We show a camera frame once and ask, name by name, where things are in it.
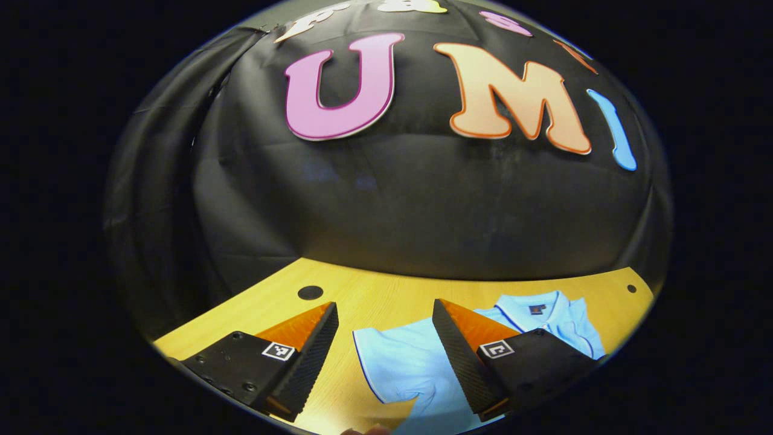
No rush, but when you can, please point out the black backdrop cloth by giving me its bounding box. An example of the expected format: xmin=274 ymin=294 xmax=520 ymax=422
xmin=103 ymin=0 xmax=674 ymax=340

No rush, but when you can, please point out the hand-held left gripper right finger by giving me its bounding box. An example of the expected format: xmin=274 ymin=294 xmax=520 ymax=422
xmin=432 ymin=298 xmax=605 ymax=422

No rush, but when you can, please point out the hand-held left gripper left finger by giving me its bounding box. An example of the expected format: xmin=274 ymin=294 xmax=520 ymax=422
xmin=180 ymin=301 xmax=339 ymax=422

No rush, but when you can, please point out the light blue T-shirt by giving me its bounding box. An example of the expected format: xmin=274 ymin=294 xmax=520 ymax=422
xmin=352 ymin=291 xmax=607 ymax=435

